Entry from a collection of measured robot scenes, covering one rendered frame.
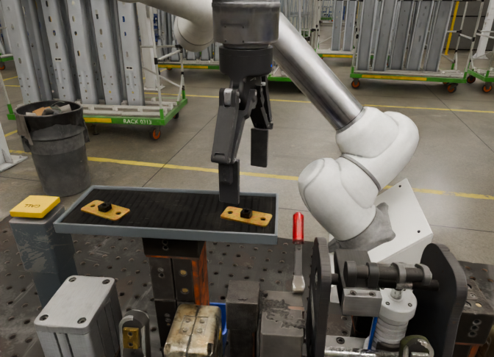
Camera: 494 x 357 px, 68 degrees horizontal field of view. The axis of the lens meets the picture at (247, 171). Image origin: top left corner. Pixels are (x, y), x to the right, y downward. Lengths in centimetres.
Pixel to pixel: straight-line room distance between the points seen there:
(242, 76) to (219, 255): 88
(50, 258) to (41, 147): 249
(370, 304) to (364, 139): 62
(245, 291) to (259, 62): 33
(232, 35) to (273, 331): 40
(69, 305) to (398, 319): 46
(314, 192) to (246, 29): 63
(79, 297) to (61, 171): 272
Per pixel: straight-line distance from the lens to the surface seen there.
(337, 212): 104
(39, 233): 76
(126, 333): 56
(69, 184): 334
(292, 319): 58
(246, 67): 50
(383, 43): 726
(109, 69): 478
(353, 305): 52
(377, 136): 107
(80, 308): 59
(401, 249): 104
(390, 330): 62
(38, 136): 318
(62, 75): 509
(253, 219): 62
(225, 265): 125
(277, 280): 120
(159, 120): 424
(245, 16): 49
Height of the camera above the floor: 150
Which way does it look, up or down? 25 degrees down
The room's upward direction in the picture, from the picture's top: straight up
